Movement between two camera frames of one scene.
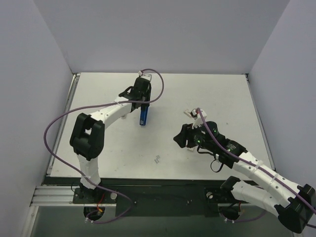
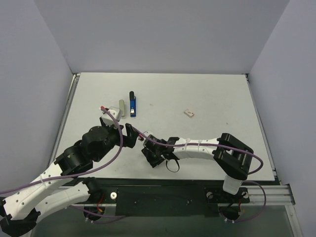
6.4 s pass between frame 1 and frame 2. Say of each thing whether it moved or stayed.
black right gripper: moved
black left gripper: moved
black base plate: stayed
